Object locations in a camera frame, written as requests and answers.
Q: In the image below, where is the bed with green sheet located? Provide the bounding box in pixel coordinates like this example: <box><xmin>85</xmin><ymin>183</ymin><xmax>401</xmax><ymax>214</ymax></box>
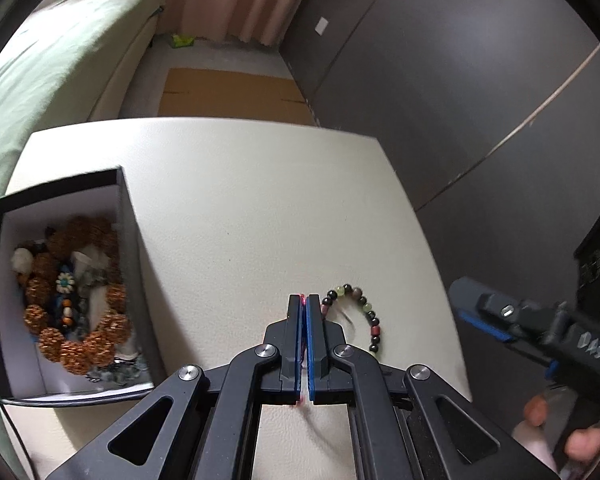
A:
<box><xmin>0</xmin><ymin>0</ymin><xmax>167</xmax><ymax>461</ymax></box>

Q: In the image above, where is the large brown bead bracelet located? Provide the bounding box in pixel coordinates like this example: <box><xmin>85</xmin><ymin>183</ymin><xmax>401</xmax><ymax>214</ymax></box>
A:
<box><xmin>22</xmin><ymin>215</ymin><xmax>133</xmax><ymax>377</ymax></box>

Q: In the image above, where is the multicolour bead bracelet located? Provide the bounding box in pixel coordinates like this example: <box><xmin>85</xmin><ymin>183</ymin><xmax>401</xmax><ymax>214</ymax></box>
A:
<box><xmin>299</xmin><ymin>284</ymin><xmax>384</xmax><ymax>408</ymax></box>

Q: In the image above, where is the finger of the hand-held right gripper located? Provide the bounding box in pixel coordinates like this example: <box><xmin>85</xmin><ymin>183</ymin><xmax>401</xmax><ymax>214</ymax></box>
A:
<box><xmin>449</xmin><ymin>276</ymin><xmax>525</xmax><ymax>322</ymax></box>
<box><xmin>456</xmin><ymin>310</ymin><xmax>520</xmax><ymax>345</ymax></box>

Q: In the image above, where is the flower charm bracelet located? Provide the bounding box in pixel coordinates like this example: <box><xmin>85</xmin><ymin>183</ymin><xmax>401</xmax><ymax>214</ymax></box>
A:
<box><xmin>54</xmin><ymin>273</ymin><xmax>80</xmax><ymax>332</ymax></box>

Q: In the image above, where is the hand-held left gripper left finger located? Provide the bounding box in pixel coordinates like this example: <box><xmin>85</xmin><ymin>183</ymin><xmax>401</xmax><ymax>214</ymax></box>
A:
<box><xmin>45</xmin><ymin>294</ymin><xmax>306</xmax><ymax>480</ymax></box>

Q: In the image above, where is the flat brown cardboard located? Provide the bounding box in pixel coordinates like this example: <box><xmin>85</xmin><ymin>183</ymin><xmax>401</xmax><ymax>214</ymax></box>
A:
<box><xmin>158</xmin><ymin>67</ymin><xmax>315</xmax><ymax>125</ymax></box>

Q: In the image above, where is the dark grey wardrobe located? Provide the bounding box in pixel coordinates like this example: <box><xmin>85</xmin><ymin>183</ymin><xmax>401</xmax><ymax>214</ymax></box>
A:
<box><xmin>277</xmin><ymin>0</ymin><xmax>600</xmax><ymax>461</ymax></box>

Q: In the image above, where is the black jewelry box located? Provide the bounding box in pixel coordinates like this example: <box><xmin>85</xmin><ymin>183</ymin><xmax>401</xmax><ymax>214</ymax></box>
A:
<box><xmin>0</xmin><ymin>166</ymin><xmax>169</xmax><ymax>408</ymax></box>

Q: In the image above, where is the person's right hand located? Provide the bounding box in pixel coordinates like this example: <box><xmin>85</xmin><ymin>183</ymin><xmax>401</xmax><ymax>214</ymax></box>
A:
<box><xmin>522</xmin><ymin>392</ymin><xmax>600</xmax><ymax>467</ymax></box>

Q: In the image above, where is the black cable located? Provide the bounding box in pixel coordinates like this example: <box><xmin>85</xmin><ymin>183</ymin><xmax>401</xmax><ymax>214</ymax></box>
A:
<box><xmin>0</xmin><ymin>350</ymin><xmax>154</xmax><ymax>467</ymax></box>

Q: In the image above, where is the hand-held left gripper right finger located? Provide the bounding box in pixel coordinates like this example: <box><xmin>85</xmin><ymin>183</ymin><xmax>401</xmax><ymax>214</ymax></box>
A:
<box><xmin>306</xmin><ymin>294</ymin><xmax>561</xmax><ymax>480</ymax></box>

